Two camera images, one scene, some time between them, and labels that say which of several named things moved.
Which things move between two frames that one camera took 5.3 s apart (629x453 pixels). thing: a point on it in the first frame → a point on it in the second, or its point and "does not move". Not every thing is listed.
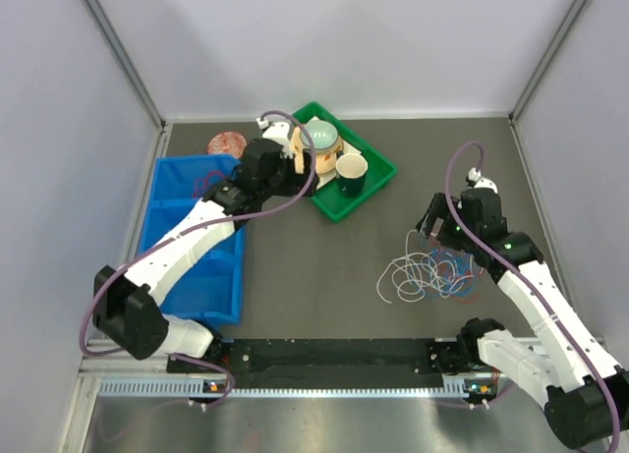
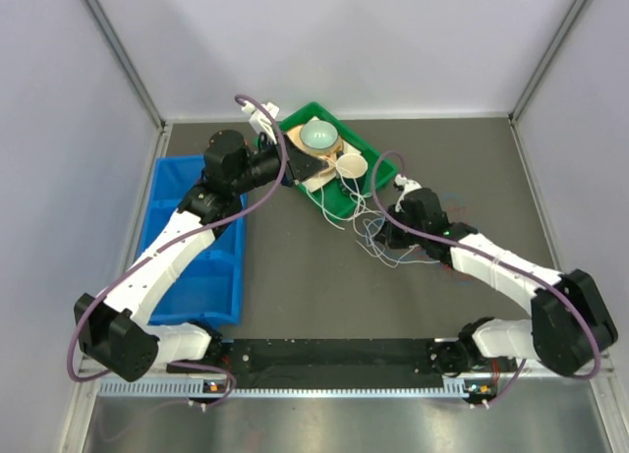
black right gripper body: [454, 231] → [398, 237]
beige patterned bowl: [325, 160] does not move
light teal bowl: [322, 134] does not move
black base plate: [333, 363] does not move
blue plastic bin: [213, 285] does not move
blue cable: [451, 273] → [379, 218]
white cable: [417, 274] → [382, 254]
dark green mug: [350, 170] does not move
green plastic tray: [380, 169] does not move
